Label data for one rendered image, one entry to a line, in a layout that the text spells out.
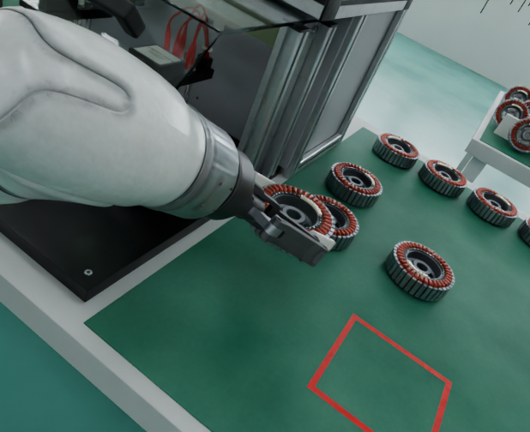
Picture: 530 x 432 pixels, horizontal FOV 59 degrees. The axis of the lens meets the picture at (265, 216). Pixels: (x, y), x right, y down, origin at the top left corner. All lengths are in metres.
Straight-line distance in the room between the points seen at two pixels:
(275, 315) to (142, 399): 0.21
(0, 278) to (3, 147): 0.35
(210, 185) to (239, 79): 0.54
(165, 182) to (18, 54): 0.12
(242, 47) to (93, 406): 0.96
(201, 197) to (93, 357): 0.24
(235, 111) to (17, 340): 0.90
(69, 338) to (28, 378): 0.85
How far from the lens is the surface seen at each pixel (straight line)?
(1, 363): 1.44
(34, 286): 0.60
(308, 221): 0.63
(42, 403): 1.37
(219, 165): 0.38
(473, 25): 6.97
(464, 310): 0.86
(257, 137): 0.71
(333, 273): 0.75
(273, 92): 0.68
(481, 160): 1.68
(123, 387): 0.54
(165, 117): 0.32
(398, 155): 1.15
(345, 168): 0.97
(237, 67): 0.90
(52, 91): 0.28
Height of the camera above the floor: 1.21
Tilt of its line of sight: 35 degrees down
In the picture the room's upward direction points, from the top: 24 degrees clockwise
